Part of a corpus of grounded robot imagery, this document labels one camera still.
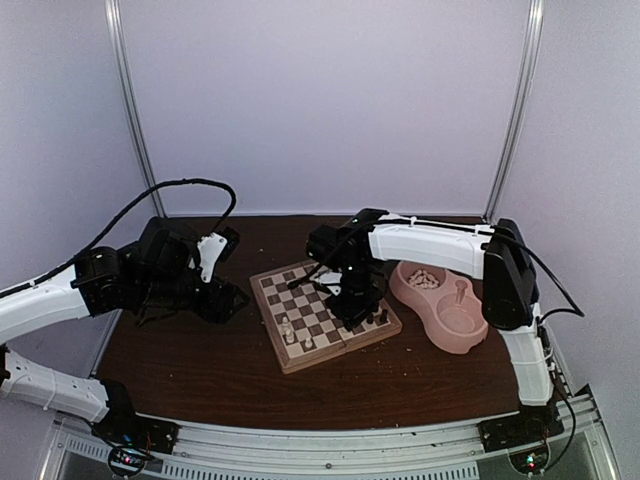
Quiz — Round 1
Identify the pink double pet bowl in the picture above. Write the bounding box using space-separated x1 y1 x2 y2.
390 261 488 355

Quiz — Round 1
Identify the aluminium front rail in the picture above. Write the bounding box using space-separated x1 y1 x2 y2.
35 394 624 479

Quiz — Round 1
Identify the aluminium frame post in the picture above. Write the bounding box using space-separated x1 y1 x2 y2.
104 0 157 188
483 0 545 222

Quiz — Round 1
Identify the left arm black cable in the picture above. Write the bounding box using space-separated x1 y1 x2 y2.
0 178 237 296

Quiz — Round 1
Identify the dark chess pieces row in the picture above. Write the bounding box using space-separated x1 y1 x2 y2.
365 308 389 326

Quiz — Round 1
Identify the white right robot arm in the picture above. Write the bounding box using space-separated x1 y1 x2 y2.
306 208 558 442

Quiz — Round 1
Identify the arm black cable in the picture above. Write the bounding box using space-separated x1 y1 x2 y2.
499 234 586 319
0 178 237 296

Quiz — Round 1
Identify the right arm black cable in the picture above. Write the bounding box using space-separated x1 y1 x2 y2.
499 234 586 319

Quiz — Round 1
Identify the wooden chess board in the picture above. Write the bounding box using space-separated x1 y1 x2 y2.
250 260 402 374

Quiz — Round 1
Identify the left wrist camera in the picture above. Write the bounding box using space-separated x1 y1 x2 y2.
193 227 240 284

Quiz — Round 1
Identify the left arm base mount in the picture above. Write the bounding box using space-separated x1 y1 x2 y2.
91 416 179 454

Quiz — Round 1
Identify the right circuit board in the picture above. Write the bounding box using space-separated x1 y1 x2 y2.
509 446 550 476

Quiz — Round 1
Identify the pile of white chess pieces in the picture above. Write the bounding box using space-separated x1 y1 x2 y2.
407 269 440 290

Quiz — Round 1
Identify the right aluminium frame post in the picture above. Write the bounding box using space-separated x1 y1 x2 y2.
483 0 545 222

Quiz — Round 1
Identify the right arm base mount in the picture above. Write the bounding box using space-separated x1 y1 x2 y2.
478 413 564 453

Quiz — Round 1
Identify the left circuit board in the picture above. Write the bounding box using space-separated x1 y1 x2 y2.
107 447 149 476

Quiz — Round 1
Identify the circuit board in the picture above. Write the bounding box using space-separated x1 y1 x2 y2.
107 447 149 476
509 446 550 476

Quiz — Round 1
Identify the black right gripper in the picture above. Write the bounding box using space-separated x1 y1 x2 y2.
326 260 384 330

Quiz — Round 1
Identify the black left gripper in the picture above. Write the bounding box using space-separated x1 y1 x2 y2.
136 270 250 323

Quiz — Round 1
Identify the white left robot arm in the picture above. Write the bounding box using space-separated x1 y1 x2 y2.
1 217 248 444

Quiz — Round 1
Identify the left aluminium frame post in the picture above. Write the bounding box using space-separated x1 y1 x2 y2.
104 0 157 188

